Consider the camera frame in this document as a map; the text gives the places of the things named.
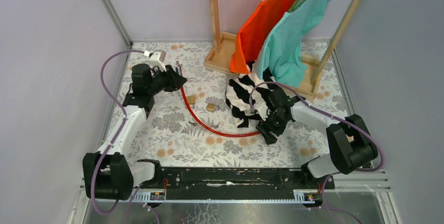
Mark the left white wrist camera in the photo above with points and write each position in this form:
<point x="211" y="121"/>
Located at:
<point x="155" y="59"/>

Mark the square brass padlock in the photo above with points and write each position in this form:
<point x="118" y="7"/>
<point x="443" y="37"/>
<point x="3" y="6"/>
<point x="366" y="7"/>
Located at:
<point x="212" y="107"/>

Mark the brass padlock with shackle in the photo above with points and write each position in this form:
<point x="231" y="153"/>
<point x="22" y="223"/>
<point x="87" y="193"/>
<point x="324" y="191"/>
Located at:
<point x="191" y="100"/>

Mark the aluminium rail frame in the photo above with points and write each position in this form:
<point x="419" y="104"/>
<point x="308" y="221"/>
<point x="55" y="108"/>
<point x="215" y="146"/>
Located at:
<point x="360" y="197"/>

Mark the wooden clothes rack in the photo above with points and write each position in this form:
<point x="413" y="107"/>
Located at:
<point x="219" y="57"/>

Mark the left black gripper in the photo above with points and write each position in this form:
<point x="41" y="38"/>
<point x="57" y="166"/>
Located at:
<point x="174" y="80"/>

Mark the teal t-shirt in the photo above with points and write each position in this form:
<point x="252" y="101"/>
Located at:
<point x="282" y="50"/>

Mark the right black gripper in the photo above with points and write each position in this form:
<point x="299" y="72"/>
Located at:
<point x="264" y="126"/>

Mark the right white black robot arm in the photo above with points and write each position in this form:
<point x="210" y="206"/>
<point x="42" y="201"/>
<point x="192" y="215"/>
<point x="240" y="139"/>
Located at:
<point x="348" y="139"/>

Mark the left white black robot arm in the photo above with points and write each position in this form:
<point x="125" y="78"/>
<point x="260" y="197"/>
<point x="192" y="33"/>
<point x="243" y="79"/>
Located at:
<point x="107" y="173"/>

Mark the floral table mat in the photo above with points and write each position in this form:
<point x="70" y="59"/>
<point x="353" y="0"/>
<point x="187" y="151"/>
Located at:
<point x="167" y="136"/>

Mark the black white striped cloth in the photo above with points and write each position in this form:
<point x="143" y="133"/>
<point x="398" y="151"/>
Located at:
<point x="247" y="96"/>

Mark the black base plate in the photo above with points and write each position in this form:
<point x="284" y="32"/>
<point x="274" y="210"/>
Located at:
<point x="222" y="183"/>

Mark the orange t-shirt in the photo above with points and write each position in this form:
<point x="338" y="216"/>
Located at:
<point x="252" y="34"/>

